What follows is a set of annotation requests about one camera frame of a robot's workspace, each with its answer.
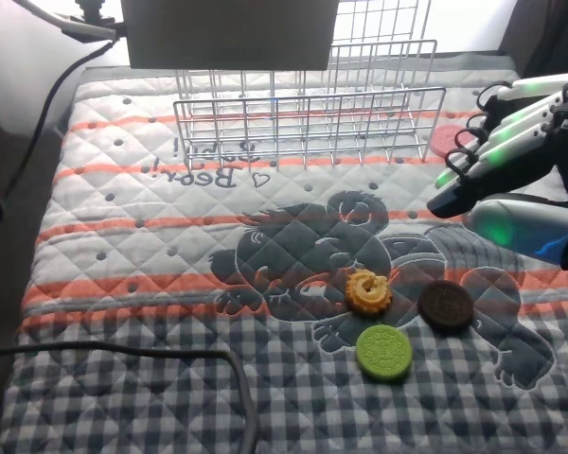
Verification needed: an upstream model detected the green toy sandwich cookie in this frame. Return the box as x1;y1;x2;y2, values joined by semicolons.
354;323;414;385

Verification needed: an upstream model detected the brown toy sandwich cookie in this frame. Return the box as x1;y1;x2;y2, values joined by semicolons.
417;279;475;333

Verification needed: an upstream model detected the beige hardcover book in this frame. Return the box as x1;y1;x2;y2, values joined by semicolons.
120;0;338;73

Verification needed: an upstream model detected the white wire rack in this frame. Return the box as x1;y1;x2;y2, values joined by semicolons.
172;0;446;172

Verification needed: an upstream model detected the thick black cable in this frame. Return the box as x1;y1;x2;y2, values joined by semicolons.
0;340;257;454

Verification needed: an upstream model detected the yellow toy swirl cookie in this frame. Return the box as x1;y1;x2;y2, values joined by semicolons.
344;269;390;315

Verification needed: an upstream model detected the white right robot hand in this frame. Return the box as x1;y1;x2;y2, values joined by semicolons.
425;68;568;276

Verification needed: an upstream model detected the thin black cable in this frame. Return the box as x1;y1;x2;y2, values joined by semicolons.
0;40;117;222

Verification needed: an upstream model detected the pink toy cookie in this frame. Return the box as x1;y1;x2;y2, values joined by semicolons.
429;125;461;160

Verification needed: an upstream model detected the dark brown curtain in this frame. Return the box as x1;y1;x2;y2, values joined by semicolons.
499;0;568;79

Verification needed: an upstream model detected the grey quilt with bear print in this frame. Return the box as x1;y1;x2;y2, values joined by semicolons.
0;51;568;454

